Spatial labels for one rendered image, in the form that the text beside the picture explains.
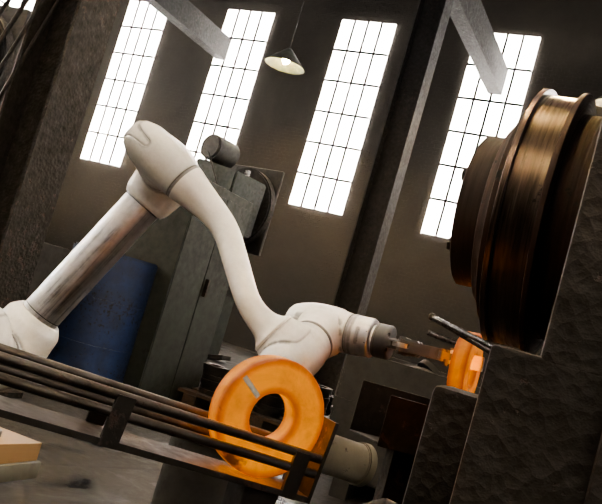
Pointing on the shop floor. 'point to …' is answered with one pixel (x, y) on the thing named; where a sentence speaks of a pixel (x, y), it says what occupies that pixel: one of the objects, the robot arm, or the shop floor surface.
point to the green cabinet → (180, 299)
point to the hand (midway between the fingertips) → (466, 360)
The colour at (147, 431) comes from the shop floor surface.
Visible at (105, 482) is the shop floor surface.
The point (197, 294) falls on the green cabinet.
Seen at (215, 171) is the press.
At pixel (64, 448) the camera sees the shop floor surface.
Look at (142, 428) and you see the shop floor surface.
